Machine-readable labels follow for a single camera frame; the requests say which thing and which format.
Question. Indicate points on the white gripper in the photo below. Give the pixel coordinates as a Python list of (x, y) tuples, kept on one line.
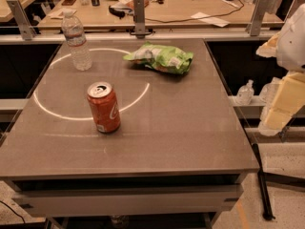
[(293, 43)]

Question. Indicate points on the orange soda can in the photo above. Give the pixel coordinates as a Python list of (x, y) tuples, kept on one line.
[(104, 108)]

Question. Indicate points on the small clear bottle on ledge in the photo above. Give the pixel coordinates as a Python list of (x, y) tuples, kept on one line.
[(245, 93)]

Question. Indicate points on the clear plastic water bottle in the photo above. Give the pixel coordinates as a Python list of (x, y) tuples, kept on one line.
[(76, 39)]

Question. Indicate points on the white paper sheet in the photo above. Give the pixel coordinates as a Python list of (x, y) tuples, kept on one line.
[(206, 18)]

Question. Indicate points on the green chip bag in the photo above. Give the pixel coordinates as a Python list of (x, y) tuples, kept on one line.
[(165, 59)]

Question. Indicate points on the black floor pole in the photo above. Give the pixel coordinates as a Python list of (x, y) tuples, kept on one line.
[(267, 208)]

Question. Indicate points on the white table drawer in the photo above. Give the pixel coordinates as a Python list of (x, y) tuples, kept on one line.
[(132, 201)]

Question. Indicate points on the black sunglasses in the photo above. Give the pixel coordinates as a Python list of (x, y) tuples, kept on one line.
[(118, 13)]

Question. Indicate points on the brown phone on desk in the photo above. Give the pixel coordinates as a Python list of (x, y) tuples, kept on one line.
[(68, 2)]

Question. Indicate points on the right metal bracket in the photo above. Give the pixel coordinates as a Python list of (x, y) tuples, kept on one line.
[(254, 28)]

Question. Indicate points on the metal bracket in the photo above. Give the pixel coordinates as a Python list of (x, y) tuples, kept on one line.
[(139, 30), (254, 28), (26, 30)]

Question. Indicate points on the middle metal bracket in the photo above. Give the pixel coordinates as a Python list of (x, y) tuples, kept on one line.
[(139, 30)]

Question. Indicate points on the left metal bracket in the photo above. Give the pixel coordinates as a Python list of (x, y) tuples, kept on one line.
[(26, 30)]

